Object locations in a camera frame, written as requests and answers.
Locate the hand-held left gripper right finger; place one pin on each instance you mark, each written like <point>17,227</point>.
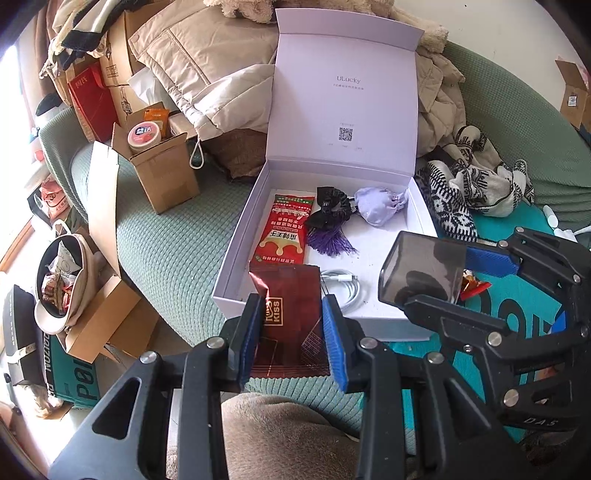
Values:
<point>334,341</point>

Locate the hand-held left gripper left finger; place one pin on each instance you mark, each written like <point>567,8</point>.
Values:
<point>251,332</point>

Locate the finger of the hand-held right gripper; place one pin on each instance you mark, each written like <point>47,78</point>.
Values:
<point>452,318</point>
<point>489,262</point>

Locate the dark red snack packet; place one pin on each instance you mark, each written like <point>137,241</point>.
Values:
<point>291,323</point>

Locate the dark transparent plastic box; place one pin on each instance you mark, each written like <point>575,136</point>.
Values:
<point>425,263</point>

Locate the white gift box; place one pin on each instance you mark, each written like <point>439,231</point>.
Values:
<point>346,92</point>

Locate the red candy wrapper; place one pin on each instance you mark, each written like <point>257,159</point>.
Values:
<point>471,286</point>

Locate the teal printed bag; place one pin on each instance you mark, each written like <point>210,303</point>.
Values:
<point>496,226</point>

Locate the black and white patterned scarf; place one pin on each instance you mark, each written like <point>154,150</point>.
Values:
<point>457,194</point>

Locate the white plastic tube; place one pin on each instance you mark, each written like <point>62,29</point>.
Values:
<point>551,217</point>

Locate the green sofa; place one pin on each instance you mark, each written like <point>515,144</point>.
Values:
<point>175,258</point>

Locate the brown fleece cloth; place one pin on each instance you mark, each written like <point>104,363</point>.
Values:
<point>277,438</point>

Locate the purple tasselled sachet pouch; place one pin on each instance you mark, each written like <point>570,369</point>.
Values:
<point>378,205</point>

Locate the black scrunchie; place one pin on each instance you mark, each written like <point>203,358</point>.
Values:
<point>328,207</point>

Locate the flat cardboard box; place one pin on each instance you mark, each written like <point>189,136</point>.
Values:
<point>106,314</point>

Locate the open cardboard box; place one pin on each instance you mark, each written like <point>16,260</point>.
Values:
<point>166,184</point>

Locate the beige bag with snacks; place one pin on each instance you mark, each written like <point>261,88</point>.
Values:
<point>87,277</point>

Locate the brown cushion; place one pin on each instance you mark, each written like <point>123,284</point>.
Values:
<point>240,152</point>

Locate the teal printed box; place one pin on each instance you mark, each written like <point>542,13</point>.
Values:
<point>78,387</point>

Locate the small labelled cardboard box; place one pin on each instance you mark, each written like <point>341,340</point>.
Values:
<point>575,92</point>

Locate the pink round tub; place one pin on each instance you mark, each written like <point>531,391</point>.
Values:
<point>144,136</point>

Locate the black bag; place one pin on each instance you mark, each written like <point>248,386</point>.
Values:
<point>23,332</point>

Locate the orange packet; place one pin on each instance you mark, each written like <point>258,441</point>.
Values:
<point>154,117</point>

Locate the red printed plastic bag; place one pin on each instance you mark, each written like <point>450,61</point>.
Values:
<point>55,198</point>

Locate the white tissue paper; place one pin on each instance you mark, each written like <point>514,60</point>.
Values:
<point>143,85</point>

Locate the beige puffer jacket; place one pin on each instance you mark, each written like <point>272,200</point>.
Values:
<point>207,60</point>

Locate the red paper bag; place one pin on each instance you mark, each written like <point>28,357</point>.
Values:
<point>92,101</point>

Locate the beige fleece garment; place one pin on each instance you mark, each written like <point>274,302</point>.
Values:
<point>244,9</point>

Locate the black and white cloth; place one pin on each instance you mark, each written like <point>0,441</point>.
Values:
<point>78,27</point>

